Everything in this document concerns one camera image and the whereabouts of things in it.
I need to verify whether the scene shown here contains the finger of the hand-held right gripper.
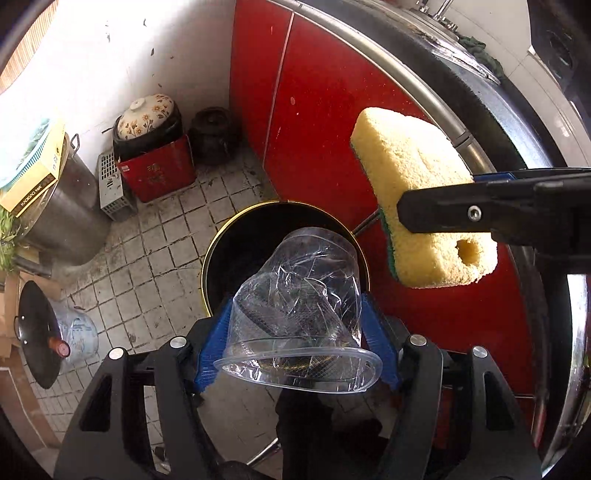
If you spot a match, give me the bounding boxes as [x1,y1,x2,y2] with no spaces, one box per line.
[396,178,591,273]
[472,168,591,184]

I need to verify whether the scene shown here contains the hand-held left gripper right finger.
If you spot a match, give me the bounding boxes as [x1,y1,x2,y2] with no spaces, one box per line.
[360,293,543,480]

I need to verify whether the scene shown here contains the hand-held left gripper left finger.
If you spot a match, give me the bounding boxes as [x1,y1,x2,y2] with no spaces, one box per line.
[54,295,232,480]

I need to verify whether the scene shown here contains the yellow sponge with green back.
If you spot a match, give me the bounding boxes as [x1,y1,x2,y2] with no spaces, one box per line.
[349,107,498,289]

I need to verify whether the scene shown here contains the clear plastic cup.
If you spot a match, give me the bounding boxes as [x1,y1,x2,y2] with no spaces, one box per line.
[213,227,384,395]

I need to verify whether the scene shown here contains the black bin with gold rim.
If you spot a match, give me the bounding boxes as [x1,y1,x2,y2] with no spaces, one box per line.
[201,199,382,324]

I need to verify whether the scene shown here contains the green cloth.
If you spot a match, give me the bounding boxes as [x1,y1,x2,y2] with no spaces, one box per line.
[457,36,505,77]

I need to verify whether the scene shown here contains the steel sink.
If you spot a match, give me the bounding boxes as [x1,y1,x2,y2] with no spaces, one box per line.
[416,14,502,86]

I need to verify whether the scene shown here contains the clear plastic water jug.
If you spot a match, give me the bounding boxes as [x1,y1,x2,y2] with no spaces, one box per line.
[53,300,100,367]

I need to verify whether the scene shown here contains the black appliance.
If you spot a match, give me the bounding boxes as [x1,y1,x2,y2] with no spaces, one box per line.
[529,0,591,107]

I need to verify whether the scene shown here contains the red kitchen cabinet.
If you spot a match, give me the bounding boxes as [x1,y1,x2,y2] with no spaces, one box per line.
[229,0,550,398]

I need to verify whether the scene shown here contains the chrome faucet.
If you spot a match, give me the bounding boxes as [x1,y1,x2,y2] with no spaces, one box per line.
[416,0,458,28]

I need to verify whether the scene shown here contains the red box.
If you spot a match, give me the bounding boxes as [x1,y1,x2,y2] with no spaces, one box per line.
[116,134,197,204]

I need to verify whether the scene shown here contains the black pan lid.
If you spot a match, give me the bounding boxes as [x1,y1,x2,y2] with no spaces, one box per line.
[14,280,71,390]

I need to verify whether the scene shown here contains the grey plastic crate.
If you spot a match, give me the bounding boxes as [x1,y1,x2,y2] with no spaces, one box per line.
[97,150,138,222]

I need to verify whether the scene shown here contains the steel stockpot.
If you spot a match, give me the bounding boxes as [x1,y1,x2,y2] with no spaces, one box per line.
[14,133,114,266]

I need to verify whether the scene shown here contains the dark clay jar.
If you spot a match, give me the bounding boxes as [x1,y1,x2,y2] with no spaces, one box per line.
[188,107,241,166]

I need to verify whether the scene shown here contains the brown cardboard box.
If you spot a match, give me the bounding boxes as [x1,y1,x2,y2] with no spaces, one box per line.
[0,272,28,361]

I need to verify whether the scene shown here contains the black casserole pot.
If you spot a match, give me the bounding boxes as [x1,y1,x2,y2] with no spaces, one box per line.
[113,115,184,162]

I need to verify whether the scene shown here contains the green leafy vegetables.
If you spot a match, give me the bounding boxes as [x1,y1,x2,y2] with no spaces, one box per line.
[0,208,24,273]

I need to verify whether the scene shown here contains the yellow cardboard box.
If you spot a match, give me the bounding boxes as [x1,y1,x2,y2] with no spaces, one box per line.
[0,117,68,219]

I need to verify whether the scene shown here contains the floral ceramic pot lid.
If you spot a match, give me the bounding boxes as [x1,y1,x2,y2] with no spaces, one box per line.
[115,93,176,141]

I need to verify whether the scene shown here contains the pale green plastic basket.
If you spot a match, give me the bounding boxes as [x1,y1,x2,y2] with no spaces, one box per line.
[0,115,52,190]

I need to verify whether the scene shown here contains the bamboo blind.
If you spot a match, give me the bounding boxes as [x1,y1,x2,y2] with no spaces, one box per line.
[0,25,63,86]

